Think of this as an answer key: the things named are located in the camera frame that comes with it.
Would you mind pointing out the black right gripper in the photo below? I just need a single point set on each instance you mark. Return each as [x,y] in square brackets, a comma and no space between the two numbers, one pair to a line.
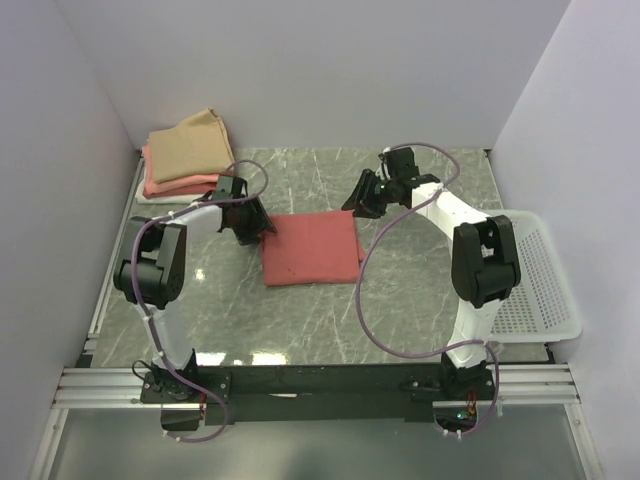
[362,196]

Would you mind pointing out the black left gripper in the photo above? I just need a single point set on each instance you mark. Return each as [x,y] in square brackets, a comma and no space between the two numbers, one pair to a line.
[259,224]

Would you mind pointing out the red t-shirt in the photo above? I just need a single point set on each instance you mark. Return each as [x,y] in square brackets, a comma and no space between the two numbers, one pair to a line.
[312,248]

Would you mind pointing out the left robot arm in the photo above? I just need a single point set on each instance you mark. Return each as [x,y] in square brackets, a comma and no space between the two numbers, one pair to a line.
[151,268]

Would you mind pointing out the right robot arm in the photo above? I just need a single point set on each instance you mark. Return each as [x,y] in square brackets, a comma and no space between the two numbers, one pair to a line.
[485,265]

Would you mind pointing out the folded pink t-shirt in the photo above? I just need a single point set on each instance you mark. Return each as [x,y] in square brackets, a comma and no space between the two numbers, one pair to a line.
[188,185]

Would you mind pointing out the folded tan t-shirt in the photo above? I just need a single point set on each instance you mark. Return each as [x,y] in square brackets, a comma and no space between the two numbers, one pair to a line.
[197,145]

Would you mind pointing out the folded white t-shirt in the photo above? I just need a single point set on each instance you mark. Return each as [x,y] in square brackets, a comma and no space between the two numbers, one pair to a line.
[165,200]

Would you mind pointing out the black base beam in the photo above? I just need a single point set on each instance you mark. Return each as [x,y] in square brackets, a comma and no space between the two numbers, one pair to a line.
[238,394]

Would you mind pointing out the white plastic basket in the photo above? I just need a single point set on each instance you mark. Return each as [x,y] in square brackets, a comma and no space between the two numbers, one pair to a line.
[542,307]

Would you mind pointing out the aluminium frame rail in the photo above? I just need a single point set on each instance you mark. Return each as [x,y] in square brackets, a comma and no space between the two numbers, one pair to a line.
[118,388]

